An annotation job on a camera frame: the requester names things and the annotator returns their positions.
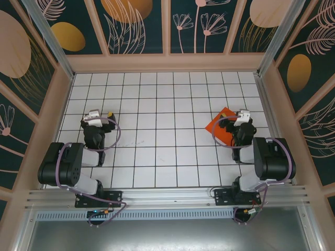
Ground grey metal sheet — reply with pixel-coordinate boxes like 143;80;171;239
26;219;311;251

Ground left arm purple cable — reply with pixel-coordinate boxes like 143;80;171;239
57;117;128;228

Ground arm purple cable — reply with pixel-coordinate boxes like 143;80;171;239
57;117;128;228
211;116;294;225

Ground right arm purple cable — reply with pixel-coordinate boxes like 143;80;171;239
211;116;294;225

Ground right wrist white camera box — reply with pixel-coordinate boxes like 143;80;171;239
234;109;252;128

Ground aluminium side rail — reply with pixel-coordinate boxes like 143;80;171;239
254;74;298;187

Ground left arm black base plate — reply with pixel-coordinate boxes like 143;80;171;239
74;189;124;209

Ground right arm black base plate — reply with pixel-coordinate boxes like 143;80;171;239
214;188;262;207

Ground aluminium frame rail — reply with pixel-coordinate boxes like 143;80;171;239
24;185;312;212

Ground aluminium corner post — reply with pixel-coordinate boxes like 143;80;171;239
20;0;76;80
257;0;306;77

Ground grey slotted cable duct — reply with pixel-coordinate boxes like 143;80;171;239
35;209;236;221

